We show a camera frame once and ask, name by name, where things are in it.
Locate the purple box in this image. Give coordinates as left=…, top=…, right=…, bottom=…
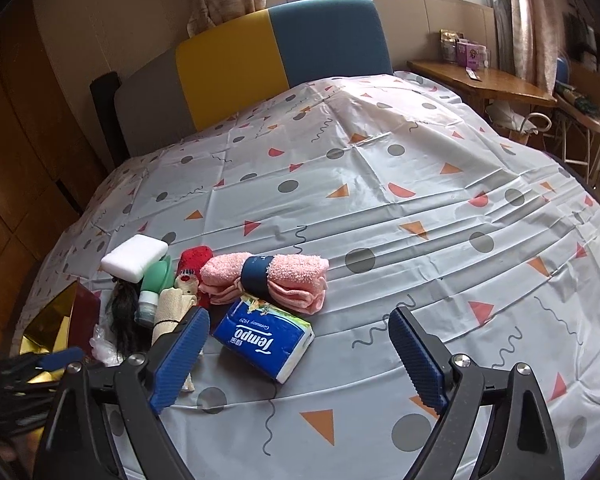
left=455, top=40, right=487, bottom=69

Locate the black hair wig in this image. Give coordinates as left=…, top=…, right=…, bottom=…
left=104, top=280, right=142, bottom=356

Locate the white wire chair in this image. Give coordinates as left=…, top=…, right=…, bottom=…
left=505, top=110, right=553, bottom=148

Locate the dark patterned box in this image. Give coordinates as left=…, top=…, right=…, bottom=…
left=439, top=30, right=465, bottom=64

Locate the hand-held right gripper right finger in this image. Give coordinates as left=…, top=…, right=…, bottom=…
left=387, top=306, right=566, bottom=480

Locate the beige cloth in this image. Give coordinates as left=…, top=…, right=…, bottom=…
left=150, top=286, right=201, bottom=393

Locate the white sponge block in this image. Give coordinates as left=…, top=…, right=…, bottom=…
left=100, top=234, right=169, bottom=284

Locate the wooden side table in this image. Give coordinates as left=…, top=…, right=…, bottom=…
left=406, top=59, right=559, bottom=109

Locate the pink towel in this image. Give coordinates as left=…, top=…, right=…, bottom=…
left=200, top=252, right=330, bottom=316

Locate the grey yellow blue headboard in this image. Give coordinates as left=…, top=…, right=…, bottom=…
left=90, top=0, right=395, bottom=171

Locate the red gift box gold interior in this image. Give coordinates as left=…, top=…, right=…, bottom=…
left=20, top=280, right=102, bottom=376

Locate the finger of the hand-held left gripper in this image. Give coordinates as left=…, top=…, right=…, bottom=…
left=10, top=346, right=86, bottom=377

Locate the blue tissue pack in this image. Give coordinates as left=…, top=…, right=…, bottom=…
left=212, top=295, right=316, bottom=385

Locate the patterned grey bed cover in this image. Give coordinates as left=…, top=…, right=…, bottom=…
left=10, top=71, right=600, bottom=480

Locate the metal folding rack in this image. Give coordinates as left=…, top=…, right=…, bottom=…
left=552, top=77, right=600, bottom=183

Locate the green silicone travel bottle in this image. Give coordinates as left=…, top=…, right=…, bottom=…
left=134, top=255, right=173, bottom=328

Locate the red bear sock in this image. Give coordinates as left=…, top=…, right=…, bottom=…
left=174, top=245, right=215, bottom=310

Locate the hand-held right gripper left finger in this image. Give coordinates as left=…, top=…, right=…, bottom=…
left=32, top=305, right=212, bottom=480

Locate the clear plastic bag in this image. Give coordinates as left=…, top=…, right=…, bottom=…
left=90, top=322, right=128, bottom=367

